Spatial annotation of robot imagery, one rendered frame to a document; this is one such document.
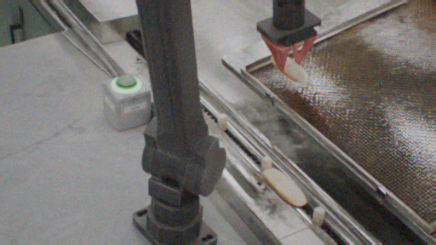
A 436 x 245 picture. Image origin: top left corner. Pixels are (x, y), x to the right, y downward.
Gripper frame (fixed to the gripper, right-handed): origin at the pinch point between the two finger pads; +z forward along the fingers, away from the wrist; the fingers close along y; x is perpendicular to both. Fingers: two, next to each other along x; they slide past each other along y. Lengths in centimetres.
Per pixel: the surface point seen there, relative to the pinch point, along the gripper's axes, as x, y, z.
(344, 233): 33.4, 12.7, 7.1
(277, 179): 19.1, 15.6, 5.7
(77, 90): -25.0, 34.7, 6.8
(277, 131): 3.9, 5.5, 11.5
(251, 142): 7.9, 13.6, 7.1
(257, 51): -12.7, -0.9, 4.8
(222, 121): 1.6, 15.8, 5.5
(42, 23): -73, 29, 17
